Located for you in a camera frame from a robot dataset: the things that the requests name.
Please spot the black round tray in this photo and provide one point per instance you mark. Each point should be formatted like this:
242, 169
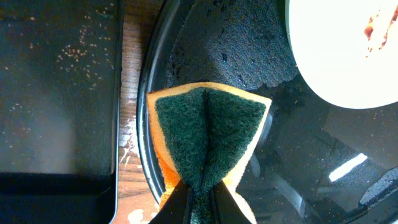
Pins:
314, 162

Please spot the black rectangular tray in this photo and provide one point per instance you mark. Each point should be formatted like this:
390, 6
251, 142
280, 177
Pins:
60, 93

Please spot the yellow green scrub sponge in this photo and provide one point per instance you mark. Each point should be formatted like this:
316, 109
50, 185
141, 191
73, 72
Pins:
204, 133

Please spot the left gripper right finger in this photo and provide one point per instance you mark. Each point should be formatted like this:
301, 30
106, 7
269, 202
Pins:
224, 209

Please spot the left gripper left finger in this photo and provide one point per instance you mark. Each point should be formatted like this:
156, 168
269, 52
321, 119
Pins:
178, 207

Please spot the light blue plate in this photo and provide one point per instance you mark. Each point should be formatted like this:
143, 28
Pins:
346, 50

